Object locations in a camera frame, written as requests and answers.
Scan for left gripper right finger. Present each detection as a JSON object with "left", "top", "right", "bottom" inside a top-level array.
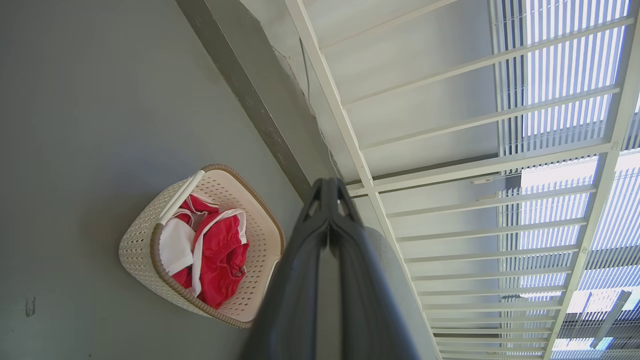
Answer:
[{"left": 327, "top": 177, "right": 422, "bottom": 360}]

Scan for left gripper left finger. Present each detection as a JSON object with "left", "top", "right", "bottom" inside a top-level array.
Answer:
[{"left": 239, "top": 177, "right": 332, "bottom": 360}]

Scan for cream woven plastic laundry basket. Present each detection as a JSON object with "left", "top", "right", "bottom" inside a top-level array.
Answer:
[{"left": 118, "top": 164, "right": 286, "bottom": 329}]

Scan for red and white garment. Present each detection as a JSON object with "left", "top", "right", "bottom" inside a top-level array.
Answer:
[{"left": 159, "top": 194, "right": 250, "bottom": 310}]

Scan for white wooden railing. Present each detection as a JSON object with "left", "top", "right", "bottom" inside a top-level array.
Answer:
[{"left": 284, "top": 0, "right": 640, "bottom": 360}]

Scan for grey concrete step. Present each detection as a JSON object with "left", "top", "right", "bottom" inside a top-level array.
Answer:
[{"left": 175, "top": 0, "right": 351, "bottom": 203}]

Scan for white vertical window blinds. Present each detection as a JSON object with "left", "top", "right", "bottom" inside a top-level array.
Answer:
[{"left": 489, "top": 0, "right": 640, "bottom": 360}]

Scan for thin grey cable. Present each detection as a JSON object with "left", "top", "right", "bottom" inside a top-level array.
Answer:
[{"left": 299, "top": 39, "right": 343, "bottom": 177}]

